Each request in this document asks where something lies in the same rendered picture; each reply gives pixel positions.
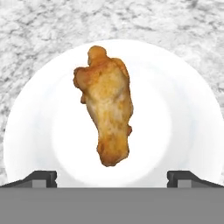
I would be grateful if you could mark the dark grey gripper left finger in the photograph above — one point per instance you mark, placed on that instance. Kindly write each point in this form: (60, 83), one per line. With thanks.
(43, 176)

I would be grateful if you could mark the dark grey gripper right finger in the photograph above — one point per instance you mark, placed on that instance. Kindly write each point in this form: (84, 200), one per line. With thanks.
(180, 176)

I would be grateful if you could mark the golden brown chicken drumstick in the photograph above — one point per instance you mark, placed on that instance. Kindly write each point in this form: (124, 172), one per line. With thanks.
(109, 108)

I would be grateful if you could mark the white round plate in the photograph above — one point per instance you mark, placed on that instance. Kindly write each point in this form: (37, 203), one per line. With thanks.
(175, 116)

